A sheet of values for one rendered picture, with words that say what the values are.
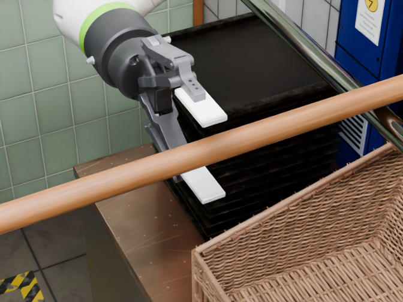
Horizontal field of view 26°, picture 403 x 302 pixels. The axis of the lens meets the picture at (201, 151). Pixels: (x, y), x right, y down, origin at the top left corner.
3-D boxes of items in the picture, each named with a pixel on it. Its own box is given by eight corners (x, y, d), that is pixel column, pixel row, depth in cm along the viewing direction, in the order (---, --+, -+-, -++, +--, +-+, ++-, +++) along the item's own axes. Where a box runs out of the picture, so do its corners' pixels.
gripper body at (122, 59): (159, 25, 110) (192, 62, 104) (161, 80, 116) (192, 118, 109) (104, 39, 108) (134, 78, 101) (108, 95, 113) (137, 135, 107)
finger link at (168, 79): (168, 80, 108) (165, 69, 108) (203, 79, 97) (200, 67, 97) (140, 88, 106) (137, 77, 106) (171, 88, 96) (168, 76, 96)
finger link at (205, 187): (176, 164, 104) (176, 169, 104) (202, 200, 99) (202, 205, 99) (198, 157, 105) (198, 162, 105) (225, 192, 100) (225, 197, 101)
